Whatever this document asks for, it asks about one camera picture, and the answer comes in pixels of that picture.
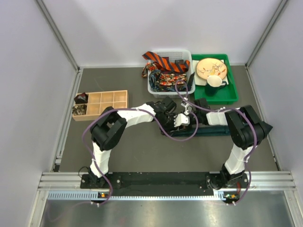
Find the floral patterned tie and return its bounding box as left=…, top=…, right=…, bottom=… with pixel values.
left=142, top=62, right=192, bottom=92

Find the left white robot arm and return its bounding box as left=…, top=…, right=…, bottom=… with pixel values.
left=89, top=97, right=190, bottom=188

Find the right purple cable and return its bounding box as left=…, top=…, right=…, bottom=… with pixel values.
left=175, top=79, right=258, bottom=205

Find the white plastic basket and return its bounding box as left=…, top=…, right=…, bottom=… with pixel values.
left=147, top=49, right=196, bottom=98

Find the beige patterned plate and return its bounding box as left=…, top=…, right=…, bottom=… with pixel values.
left=196, top=58, right=228, bottom=79

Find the brown patterned rolled tie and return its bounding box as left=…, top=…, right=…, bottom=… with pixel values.
left=72, top=104, right=87, bottom=115

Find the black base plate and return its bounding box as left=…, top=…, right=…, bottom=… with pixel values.
left=80, top=172, right=248, bottom=196

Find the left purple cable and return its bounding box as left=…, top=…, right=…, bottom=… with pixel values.
left=81, top=108, right=199, bottom=205

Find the purple cable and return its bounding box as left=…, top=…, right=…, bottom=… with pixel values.
left=175, top=79, right=258, bottom=205
left=81, top=108, right=199, bottom=205

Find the orange navy striped tie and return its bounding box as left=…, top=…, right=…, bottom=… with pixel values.
left=142, top=51, right=190, bottom=73

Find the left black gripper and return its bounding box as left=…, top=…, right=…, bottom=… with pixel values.
left=159, top=113, right=179, bottom=136

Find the dark teal necktie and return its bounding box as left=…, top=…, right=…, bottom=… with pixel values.
left=167, top=125, right=236, bottom=137

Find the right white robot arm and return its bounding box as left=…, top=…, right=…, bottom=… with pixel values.
left=192, top=98, right=273, bottom=189

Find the dark red rolled tie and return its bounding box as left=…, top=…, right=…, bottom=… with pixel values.
left=74, top=93, right=89, bottom=105

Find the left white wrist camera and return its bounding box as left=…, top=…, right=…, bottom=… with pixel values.
left=174, top=113, right=190, bottom=127

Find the green white mug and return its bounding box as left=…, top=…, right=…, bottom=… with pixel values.
left=205, top=75, right=227, bottom=96

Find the wooden compartment box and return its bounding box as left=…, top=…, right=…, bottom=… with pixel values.
left=72, top=90, right=128, bottom=121

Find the slotted cable duct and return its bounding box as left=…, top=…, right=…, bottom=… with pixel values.
left=47, top=191, right=227, bottom=201

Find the green plastic tray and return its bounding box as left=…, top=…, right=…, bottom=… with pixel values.
left=192, top=54, right=239, bottom=105

